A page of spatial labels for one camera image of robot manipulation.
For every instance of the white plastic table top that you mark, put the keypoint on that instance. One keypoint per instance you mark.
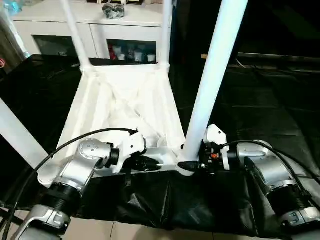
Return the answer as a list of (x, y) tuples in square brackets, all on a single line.
[(120, 100)]

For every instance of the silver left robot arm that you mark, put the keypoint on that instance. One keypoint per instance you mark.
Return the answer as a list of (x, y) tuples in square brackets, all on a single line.
[(87, 157)]

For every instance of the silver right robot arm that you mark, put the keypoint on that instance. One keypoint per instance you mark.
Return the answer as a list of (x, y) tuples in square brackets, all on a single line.
[(270, 170)]

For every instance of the black plastic mat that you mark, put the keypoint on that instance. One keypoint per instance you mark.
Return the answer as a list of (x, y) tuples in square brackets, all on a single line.
[(262, 100)]

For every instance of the small tan tag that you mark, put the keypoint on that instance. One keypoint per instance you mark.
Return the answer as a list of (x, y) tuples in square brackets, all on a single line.
[(204, 55)]

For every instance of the white cup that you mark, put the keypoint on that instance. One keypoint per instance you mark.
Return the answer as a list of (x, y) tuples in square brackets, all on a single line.
[(150, 58)]

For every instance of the red bottle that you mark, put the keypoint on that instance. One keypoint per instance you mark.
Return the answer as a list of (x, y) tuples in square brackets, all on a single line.
[(111, 52)]

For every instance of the white cabinet with glass doors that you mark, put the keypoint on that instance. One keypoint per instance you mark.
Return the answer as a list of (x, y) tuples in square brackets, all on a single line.
[(125, 30)]

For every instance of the black bundle on cabinet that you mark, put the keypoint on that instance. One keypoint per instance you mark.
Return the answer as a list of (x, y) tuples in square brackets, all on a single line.
[(113, 10)]

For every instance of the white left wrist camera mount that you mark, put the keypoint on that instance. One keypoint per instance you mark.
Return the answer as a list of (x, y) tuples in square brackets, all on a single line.
[(132, 145)]

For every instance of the black folding table frame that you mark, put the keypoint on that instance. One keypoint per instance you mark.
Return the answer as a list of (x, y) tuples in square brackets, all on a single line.
[(7, 217)]

